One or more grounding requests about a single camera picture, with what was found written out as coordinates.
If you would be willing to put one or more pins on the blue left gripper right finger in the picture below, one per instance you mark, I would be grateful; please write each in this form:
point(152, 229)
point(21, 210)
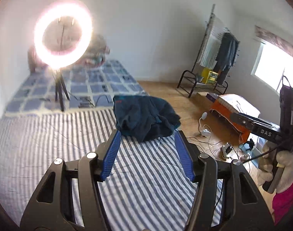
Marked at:
point(186, 154)

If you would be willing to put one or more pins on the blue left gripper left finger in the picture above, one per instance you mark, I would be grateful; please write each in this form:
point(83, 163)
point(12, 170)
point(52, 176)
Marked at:
point(107, 154)

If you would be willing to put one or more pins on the teal black plaid fleece jacket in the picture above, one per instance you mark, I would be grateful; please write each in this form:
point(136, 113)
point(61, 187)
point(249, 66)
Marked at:
point(144, 117)

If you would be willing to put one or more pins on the pink right sleeve forearm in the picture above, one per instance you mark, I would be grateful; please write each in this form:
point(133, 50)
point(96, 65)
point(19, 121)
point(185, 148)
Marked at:
point(282, 203)

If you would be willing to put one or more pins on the black metal clothes rack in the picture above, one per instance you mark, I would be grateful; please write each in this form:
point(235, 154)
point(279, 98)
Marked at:
point(190, 80)

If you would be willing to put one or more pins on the dark hanging clothes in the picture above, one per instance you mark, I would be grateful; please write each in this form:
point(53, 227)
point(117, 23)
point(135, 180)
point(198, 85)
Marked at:
point(226, 56)

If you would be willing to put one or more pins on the right hand in white glove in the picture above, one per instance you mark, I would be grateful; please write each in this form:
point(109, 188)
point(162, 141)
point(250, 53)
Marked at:
point(276, 171)

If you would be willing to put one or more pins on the white power strip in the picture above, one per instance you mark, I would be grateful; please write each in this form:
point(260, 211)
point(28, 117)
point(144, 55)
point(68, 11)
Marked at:
point(226, 151)

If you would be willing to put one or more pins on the blue white striped quilt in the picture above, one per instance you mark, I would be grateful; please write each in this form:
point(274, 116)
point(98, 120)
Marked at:
point(147, 186)

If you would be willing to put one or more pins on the purple box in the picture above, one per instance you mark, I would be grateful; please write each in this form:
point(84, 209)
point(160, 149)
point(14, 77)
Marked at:
point(212, 96)

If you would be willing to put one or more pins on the orange white mattress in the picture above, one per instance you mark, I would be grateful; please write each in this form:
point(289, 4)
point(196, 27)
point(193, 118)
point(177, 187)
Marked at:
point(227, 104)

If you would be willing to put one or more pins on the blue checked bed sheet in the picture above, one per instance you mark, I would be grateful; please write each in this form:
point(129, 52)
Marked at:
point(87, 87)

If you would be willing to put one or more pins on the window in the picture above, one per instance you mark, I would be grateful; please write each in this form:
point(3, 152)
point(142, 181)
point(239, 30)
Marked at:
point(273, 66)

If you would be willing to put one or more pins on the yellow box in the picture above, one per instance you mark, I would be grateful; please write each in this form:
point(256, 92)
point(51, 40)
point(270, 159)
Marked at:
point(209, 77)

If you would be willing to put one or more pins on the white hanging cloth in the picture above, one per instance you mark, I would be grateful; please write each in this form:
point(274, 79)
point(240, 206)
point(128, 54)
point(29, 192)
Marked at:
point(211, 42)

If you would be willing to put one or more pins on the floral folded pillow blanket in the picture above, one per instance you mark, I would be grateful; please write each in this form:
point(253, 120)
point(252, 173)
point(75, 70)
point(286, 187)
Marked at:
point(95, 55)

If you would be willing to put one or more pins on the patterned curtain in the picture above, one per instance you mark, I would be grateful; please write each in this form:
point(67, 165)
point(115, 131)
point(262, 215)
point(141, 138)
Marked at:
point(275, 40)

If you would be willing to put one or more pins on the black ring light tripod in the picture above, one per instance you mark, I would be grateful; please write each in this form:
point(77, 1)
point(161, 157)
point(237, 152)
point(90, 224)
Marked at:
point(60, 88)

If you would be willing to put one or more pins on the white ring light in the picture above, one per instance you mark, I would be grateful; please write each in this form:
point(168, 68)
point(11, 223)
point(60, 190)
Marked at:
point(63, 33)

